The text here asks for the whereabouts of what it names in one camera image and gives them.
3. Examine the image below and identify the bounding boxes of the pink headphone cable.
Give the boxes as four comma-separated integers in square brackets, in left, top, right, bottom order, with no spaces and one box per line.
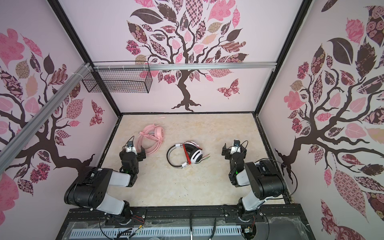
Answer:
[136,116,166,151]

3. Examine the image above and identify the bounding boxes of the white black headphones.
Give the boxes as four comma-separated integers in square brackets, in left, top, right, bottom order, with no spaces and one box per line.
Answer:
[167,141,203,169]

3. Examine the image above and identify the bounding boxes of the pink headphones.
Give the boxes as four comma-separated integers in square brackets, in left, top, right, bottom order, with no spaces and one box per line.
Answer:
[136,124,165,155]

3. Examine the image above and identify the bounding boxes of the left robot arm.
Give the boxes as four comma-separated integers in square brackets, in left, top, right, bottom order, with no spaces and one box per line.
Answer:
[64,145,146,225]

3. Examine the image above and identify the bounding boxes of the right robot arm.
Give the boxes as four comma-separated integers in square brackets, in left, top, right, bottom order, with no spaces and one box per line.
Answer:
[222,143,287,222]

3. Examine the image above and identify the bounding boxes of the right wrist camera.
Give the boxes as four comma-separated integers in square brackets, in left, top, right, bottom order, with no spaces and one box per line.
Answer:
[230,140,242,155]

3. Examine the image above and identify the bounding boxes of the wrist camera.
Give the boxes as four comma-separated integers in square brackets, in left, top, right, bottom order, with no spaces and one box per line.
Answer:
[230,140,242,155]
[124,141,137,154]

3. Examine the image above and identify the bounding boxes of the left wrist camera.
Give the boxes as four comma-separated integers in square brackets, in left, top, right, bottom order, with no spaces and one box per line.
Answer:
[124,141,137,154]

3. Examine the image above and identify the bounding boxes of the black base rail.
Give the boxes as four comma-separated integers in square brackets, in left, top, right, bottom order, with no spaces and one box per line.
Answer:
[57,204,315,240]

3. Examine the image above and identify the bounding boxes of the black wire basket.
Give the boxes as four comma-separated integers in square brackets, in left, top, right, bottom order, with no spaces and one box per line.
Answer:
[82,60,153,94]

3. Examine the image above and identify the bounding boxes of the white cable duct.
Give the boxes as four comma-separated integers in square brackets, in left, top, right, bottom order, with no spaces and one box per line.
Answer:
[65,226,243,240]

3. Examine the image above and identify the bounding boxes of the aluminium rail back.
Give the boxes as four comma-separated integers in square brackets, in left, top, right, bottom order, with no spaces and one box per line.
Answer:
[93,62,277,71]

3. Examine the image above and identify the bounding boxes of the aluminium rail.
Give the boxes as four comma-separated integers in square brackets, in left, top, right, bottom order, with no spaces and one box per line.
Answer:
[1,63,92,173]
[93,62,277,71]

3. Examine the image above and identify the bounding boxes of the aluminium rail left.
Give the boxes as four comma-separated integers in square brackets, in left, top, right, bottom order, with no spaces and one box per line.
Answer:
[1,63,92,173]

